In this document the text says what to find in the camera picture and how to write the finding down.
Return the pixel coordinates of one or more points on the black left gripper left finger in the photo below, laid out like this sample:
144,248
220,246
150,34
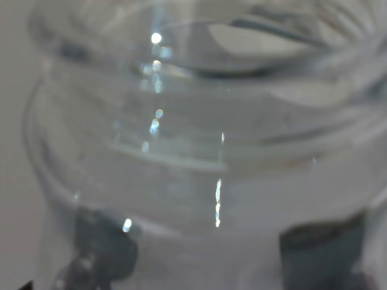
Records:
83,248

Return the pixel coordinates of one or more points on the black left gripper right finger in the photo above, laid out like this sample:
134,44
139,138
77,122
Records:
341,254

